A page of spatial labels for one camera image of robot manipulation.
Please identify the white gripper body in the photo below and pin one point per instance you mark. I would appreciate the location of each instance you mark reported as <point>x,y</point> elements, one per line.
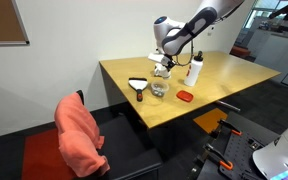
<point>160,58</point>

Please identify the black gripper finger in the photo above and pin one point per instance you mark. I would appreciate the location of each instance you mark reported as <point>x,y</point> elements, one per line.
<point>170,66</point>

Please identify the clear plastic lunchbox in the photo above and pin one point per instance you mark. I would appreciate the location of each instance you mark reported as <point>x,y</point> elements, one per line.
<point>159,88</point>

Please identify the red lunchbox lid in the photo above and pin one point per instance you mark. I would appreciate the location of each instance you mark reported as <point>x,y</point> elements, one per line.
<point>185,96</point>

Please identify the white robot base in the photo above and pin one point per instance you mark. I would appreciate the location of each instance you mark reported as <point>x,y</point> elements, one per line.
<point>272,160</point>

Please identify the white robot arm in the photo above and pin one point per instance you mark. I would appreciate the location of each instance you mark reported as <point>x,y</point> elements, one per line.
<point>171,36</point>

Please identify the white water bottle black cap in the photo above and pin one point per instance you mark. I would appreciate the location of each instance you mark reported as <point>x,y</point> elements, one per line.
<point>195,67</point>

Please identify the black chair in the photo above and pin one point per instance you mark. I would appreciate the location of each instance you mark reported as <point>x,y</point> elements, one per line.
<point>113,150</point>

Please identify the salmon pink towel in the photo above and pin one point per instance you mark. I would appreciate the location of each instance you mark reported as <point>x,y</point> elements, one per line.
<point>79,137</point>

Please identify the brown cork board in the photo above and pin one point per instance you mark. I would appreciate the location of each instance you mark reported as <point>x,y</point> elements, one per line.
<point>12,30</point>

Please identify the white scraper black red handle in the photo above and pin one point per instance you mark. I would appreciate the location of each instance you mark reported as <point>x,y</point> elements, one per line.
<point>138,84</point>

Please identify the orange handled clamp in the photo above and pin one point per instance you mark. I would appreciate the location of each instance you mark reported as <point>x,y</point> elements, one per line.
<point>233,129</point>
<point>222,161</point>

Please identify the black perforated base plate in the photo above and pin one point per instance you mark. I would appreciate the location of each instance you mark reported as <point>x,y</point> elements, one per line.
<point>236,149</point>

